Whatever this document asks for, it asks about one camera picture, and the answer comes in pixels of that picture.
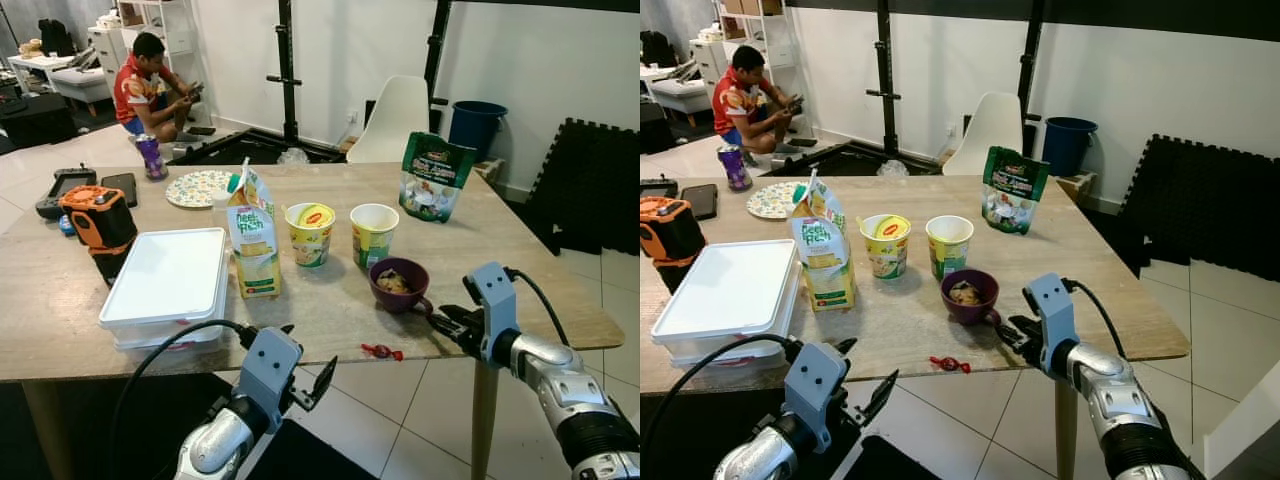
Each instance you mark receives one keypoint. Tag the white plastic chair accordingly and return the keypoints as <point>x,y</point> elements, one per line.
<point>390,125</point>
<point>985,140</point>

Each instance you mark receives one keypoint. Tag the black storage box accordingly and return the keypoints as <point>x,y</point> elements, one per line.
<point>652,125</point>
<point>35,120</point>

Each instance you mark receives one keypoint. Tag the purple drink can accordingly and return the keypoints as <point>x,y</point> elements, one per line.
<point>735,170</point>
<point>152,160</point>

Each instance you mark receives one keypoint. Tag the black rack post with crossbar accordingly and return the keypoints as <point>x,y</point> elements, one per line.
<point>887,80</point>
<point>288,70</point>

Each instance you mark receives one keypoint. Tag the black rack base platform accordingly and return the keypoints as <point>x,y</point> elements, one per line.
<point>250,148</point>
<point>850,160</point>

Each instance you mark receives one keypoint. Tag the black foam puzzle mat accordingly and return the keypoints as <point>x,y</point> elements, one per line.
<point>590,190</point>
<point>1200,200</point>

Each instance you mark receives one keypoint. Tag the small clear plastic bottle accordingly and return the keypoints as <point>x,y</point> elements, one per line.
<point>221,200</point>

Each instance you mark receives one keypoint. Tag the green snack bag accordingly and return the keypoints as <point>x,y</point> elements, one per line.
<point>1015,190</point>
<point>437,180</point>

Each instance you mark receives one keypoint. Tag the orange black device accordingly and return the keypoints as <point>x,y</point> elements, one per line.
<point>112,265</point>
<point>670,228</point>
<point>678,275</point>
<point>98,215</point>

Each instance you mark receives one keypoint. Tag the black handheld controller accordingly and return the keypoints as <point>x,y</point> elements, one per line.
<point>655,188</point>
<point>65,190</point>

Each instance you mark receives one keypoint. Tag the white lidded plastic container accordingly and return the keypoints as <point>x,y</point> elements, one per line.
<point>730,290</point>
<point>165,275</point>
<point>150,340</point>
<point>720,354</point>

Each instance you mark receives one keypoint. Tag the green white drink carton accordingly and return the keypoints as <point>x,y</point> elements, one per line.
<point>252,235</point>
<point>825,250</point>

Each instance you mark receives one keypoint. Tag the white low table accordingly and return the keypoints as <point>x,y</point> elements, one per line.
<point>655,78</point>
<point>35,65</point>

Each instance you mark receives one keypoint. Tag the crumpled clear plastic bag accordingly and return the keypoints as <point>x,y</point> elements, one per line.
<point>893,169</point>
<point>293,157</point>

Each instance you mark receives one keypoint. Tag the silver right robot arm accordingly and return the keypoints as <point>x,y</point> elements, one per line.
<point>1120,410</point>
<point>575,400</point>

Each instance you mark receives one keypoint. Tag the black bag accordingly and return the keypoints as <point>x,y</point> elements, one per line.
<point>55,38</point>
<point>657,48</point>

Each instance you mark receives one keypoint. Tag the dark blue bucket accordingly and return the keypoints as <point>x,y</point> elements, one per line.
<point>475,125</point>
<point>1070,140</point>

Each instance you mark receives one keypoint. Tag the grey upholstered bench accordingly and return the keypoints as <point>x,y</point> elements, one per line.
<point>80,85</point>
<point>692,98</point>

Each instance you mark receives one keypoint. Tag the small blue device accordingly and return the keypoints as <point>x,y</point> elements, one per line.
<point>66,226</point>

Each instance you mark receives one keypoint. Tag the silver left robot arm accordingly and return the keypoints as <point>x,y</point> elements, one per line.
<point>760,455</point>
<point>215,445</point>

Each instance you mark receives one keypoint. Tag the white shelf unit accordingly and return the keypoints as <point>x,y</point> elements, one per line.
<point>745,25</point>
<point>150,20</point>

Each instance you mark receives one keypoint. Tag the patterned round plate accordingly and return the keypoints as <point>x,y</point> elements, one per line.
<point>195,190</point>
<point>775,202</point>

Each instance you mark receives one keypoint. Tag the yellow lidded noodle cup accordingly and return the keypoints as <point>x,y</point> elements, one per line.
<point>886,248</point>
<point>310,235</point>

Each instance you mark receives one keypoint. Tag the squatting person in red shirt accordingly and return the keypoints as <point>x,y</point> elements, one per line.
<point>135,92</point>
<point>738,100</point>

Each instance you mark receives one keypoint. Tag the open yellow green noodle cup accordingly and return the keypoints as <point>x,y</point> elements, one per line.
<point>373,240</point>
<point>948,250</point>

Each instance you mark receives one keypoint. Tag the brown cardboard box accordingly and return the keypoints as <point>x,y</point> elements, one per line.
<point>490,170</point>
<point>1078,185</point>

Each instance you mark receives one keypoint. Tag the red wrapped candy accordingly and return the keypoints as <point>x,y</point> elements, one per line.
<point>380,352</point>
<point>948,364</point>

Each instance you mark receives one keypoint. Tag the white panel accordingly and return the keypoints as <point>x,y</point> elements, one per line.
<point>1245,430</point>

